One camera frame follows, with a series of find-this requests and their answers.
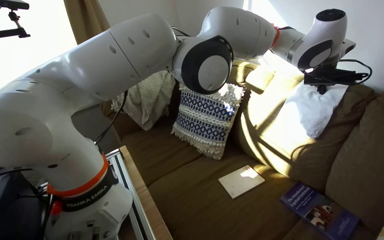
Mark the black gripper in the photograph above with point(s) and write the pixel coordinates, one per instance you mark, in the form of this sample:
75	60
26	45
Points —
323	77

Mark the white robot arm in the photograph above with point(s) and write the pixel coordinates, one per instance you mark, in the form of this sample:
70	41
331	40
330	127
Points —
37	109

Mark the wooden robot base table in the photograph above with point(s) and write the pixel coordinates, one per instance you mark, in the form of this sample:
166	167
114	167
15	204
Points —
145	220

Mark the white cloth on sofa back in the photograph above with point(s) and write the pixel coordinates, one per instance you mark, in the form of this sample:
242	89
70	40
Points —
314	109

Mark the brown fabric sofa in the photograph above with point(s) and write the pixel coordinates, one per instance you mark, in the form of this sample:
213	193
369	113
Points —
345	163

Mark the blue white patterned pillow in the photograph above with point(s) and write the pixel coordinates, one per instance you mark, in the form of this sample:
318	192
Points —
206	120

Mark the white square card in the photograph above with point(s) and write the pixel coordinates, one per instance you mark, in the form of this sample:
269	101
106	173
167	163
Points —
241	181

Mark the dark blue booklet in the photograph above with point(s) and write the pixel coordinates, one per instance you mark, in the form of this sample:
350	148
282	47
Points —
323	213

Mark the cream knitted blanket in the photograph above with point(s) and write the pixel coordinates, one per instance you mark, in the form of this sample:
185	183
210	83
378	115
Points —
149	100

